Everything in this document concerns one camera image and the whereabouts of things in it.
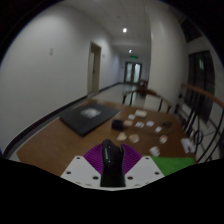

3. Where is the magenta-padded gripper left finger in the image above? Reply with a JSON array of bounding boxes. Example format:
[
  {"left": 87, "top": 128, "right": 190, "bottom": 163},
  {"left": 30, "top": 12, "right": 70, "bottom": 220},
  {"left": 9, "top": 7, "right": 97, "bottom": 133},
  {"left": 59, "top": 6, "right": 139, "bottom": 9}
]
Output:
[{"left": 60, "top": 143, "right": 104, "bottom": 188}]

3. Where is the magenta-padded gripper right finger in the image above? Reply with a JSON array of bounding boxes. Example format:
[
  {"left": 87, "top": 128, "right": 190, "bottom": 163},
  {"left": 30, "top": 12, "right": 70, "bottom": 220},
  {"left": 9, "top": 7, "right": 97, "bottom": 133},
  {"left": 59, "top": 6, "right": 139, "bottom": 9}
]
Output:
[{"left": 121, "top": 143, "right": 166, "bottom": 188}]

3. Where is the black computer mouse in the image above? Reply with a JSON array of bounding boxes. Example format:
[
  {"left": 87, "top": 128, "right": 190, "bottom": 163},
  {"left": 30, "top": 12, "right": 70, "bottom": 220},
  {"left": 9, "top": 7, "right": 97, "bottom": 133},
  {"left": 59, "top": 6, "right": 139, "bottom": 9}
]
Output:
[{"left": 100, "top": 139, "right": 127, "bottom": 188}]

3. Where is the green mouse pad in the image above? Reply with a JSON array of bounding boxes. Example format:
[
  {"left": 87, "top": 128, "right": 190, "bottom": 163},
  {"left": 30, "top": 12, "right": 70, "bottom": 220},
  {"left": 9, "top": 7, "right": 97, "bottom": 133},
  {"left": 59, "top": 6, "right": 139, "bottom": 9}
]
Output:
[{"left": 149, "top": 155, "right": 196, "bottom": 177}]

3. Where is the white paper sheet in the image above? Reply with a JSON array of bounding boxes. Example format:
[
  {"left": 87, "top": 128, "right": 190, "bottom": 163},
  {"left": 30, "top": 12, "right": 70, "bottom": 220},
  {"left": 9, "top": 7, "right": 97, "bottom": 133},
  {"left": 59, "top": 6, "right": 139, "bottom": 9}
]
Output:
[{"left": 180, "top": 137, "right": 196, "bottom": 154}]

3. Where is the black closed laptop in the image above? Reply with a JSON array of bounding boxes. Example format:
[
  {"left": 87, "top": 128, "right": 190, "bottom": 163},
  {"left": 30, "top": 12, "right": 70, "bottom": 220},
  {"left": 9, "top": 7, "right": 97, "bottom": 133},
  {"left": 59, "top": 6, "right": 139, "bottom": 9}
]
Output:
[{"left": 59, "top": 102, "right": 122, "bottom": 137}]

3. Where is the small black box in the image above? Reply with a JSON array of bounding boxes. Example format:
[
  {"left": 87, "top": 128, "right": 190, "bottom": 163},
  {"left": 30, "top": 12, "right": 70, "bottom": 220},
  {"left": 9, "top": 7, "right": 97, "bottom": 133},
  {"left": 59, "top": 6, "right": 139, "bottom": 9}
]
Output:
[{"left": 111, "top": 118, "right": 125, "bottom": 131}]

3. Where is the small white box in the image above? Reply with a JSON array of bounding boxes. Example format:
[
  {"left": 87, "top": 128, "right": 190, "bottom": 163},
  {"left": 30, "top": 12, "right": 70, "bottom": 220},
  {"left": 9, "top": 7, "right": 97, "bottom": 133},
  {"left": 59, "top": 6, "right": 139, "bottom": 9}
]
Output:
[{"left": 134, "top": 109, "right": 148, "bottom": 118}]

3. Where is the brown wooden chair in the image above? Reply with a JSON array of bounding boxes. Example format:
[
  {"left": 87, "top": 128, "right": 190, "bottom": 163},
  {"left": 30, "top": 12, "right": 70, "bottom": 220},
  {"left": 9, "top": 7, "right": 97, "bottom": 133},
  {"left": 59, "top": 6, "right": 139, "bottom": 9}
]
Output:
[{"left": 121, "top": 87, "right": 174, "bottom": 113}]

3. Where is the black railing with wooden handrail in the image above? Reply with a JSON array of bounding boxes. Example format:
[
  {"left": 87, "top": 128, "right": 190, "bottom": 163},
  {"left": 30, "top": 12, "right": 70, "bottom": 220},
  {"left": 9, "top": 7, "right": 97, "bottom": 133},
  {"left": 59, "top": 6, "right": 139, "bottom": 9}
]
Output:
[{"left": 173, "top": 82, "right": 224, "bottom": 164}]

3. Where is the glass double door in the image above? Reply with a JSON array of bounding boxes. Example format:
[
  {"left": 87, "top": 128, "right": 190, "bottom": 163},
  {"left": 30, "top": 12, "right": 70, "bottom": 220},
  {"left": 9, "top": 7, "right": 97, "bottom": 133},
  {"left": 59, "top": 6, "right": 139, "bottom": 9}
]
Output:
[{"left": 123, "top": 61, "right": 143, "bottom": 84}]

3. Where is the dark framed window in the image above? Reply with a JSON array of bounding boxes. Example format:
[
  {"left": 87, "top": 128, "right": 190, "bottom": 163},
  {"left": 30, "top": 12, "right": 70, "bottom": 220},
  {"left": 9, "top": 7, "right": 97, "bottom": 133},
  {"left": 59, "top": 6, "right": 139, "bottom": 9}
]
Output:
[{"left": 184, "top": 50, "right": 216, "bottom": 124}]

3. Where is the beige side door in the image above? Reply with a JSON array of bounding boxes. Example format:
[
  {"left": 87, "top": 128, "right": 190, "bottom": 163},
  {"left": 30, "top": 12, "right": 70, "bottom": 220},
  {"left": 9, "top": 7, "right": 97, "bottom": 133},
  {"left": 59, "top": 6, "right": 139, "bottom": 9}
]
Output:
[{"left": 87, "top": 40, "right": 102, "bottom": 96}]

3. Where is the black cable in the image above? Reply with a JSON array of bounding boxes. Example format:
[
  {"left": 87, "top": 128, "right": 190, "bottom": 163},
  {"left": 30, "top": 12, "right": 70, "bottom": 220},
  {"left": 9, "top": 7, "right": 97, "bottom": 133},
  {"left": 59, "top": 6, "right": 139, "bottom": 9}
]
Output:
[{"left": 133, "top": 121, "right": 174, "bottom": 136}]

